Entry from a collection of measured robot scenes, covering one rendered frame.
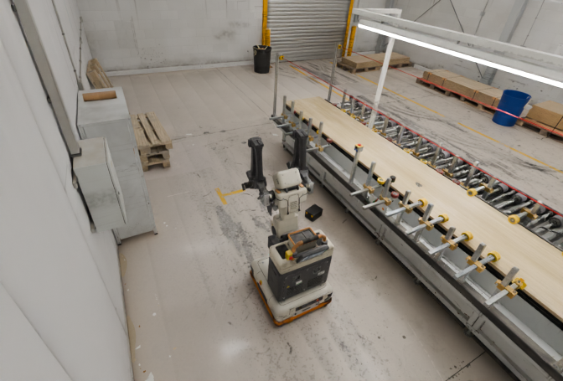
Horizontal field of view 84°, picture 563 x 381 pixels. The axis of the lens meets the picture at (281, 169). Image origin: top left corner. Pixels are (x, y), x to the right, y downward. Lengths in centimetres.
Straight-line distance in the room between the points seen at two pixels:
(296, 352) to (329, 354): 30
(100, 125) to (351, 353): 307
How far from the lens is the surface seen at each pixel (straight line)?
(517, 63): 283
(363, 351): 332
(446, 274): 320
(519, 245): 353
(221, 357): 317
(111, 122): 330
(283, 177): 261
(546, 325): 324
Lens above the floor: 288
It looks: 34 degrees down
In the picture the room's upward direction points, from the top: 4 degrees clockwise
